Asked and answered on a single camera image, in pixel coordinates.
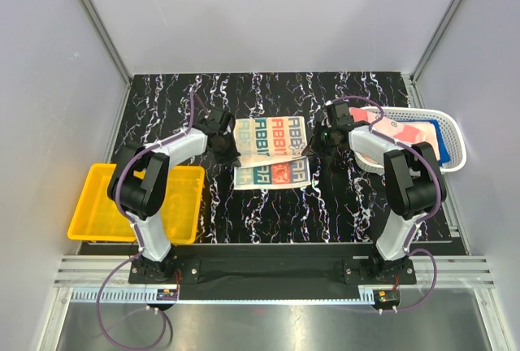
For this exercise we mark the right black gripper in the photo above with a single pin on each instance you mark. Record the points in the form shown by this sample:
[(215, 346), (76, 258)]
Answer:
[(314, 148)]

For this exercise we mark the slotted white cable duct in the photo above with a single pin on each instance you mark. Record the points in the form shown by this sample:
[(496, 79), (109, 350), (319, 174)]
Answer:
[(126, 295)]

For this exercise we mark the pink patterned towel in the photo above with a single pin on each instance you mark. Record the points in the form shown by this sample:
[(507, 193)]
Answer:
[(397, 128)]

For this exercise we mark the yellow plastic tray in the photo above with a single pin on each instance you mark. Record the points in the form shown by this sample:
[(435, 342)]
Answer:
[(96, 217)]

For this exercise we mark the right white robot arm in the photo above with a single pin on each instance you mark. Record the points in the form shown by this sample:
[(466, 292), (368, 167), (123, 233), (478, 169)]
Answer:
[(414, 185)]

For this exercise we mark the blue folded towel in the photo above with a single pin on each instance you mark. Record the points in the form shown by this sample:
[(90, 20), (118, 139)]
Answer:
[(444, 154)]

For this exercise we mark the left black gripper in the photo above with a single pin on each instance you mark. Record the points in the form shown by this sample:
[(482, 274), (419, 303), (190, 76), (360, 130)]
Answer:
[(231, 158)]

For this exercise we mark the white perforated plastic basket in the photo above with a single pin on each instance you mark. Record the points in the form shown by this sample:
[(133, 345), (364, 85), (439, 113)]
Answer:
[(451, 133)]

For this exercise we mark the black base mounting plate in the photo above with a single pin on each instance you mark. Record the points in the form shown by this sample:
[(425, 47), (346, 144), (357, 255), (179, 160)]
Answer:
[(275, 272)]

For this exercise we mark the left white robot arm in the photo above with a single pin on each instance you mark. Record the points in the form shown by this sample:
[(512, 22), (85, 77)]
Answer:
[(138, 184)]

